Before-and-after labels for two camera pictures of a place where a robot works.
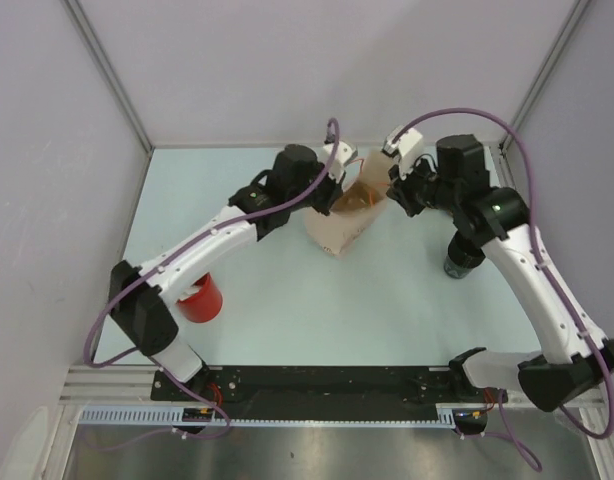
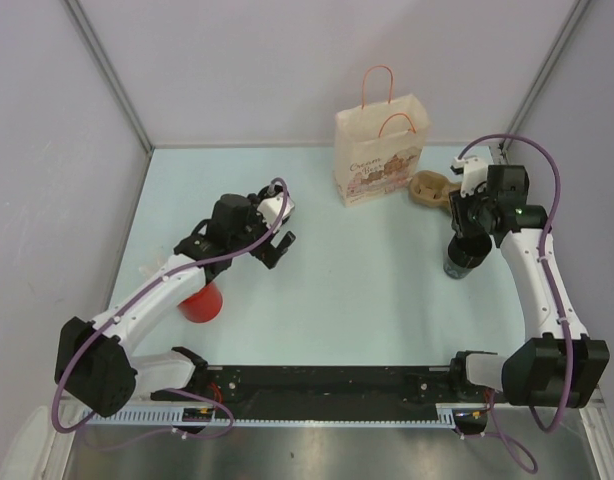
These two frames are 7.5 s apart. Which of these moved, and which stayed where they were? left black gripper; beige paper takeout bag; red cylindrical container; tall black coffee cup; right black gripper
Moved: left black gripper; beige paper takeout bag; right black gripper
Stayed: tall black coffee cup; red cylindrical container
